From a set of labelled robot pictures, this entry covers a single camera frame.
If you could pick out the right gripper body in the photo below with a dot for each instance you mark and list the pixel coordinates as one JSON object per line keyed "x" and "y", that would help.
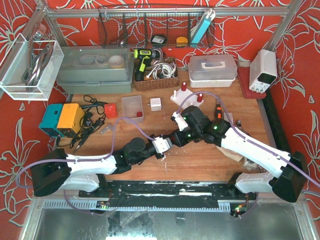
{"x": 189, "y": 118}

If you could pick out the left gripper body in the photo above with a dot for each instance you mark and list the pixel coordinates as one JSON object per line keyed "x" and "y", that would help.
{"x": 150, "y": 150}

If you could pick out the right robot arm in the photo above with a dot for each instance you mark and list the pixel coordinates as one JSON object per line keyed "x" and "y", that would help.
{"x": 286, "y": 173}

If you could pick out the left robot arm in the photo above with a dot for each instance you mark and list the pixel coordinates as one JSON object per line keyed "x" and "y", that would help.
{"x": 73, "y": 172}

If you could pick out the translucent spring bin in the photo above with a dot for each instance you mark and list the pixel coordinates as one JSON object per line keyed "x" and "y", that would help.
{"x": 130, "y": 106}

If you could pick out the orange black screwdriver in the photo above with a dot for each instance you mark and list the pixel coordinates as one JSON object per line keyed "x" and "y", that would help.
{"x": 218, "y": 112}

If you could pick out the white peg board fixture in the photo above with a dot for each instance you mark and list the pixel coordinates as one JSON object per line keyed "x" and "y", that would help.
{"x": 179, "y": 96}

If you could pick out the beige work glove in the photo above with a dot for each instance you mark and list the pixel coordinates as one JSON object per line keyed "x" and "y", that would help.
{"x": 230, "y": 154}

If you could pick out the white cube power socket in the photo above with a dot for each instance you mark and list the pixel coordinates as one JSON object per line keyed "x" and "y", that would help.
{"x": 155, "y": 104}

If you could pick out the red cube block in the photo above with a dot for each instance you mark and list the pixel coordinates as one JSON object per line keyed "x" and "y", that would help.
{"x": 110, "y": 110}

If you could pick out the white plastic storage box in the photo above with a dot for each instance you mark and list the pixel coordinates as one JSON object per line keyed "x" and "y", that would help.
{"x": 212, "y": 71}

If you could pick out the woven wicker basket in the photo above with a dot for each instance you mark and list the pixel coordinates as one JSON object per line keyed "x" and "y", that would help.
{"x": 155, "y": 84}

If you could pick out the white bench power supply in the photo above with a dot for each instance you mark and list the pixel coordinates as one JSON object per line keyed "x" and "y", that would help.
{"x": 262, "y": 71}

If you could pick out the yellow tape measure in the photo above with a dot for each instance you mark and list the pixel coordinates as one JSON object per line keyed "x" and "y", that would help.
{"x": 181, "y": 42}

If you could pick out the yellow teal soldering station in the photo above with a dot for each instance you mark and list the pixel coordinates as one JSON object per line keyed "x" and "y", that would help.
{"x": 62, "y": 120}

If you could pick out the grey plastic tape container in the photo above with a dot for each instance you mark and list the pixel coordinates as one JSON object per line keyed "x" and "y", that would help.
{"x": 96, "y": 70}

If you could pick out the clear acrylic hanging box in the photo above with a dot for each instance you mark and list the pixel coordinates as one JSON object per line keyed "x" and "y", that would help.
{"x": 29, "y": 71}

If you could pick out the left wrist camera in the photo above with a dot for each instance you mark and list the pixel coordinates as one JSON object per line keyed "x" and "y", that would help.
{"x": 161, "y": 144}

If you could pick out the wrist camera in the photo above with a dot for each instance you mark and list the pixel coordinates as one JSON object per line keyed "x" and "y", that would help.
{"x": 161, "y": 144}
{"x": 179, "y": 120}

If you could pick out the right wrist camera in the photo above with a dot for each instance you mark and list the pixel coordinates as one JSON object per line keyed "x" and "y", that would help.
{"x": 179, "y": 120}

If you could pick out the small metal bracket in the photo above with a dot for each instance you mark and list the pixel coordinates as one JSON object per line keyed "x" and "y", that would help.
{"x": 108, "y": 127}

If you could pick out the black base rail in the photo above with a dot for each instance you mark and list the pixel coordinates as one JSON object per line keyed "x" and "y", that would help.
{"x": 217, "y": 190}

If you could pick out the soldering iron with cable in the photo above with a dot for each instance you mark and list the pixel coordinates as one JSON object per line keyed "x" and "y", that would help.
{"x": 87, "y": 125}

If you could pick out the green cordless drill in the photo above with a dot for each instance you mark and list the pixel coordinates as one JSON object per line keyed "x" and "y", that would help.
{"x": 144, "y": 57}

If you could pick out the black wire wall basket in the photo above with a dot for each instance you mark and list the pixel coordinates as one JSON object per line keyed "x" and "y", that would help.
{"x": 134, "y": 25}

